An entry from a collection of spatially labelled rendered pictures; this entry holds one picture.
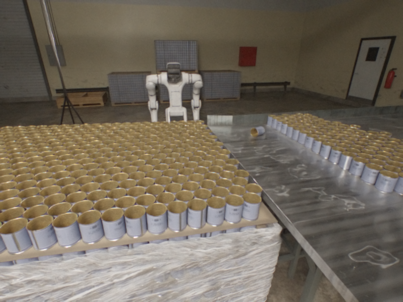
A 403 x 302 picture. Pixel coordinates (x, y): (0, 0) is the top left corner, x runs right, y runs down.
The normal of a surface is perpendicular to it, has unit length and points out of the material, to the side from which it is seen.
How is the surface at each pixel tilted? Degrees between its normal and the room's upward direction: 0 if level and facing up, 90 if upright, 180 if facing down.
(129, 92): 92
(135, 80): 90
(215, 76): 91
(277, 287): 0
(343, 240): 0
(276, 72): 90
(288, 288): 0
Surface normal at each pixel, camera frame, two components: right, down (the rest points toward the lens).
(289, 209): 0.00, -0.91
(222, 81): 0.26, 0.37
